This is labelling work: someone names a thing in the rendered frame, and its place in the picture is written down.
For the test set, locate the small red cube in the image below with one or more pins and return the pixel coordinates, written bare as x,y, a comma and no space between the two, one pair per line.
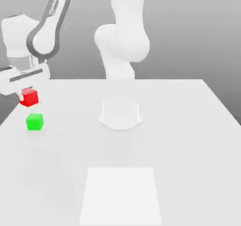
31,98

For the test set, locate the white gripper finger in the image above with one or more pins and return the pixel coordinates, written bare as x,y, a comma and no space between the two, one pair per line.
20,97

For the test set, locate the small green cube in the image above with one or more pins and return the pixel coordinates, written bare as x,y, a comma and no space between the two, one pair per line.
34,121

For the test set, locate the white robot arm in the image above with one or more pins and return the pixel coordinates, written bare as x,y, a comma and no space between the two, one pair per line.
124,41

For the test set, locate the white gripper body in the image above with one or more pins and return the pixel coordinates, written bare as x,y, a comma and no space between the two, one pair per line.
26,79

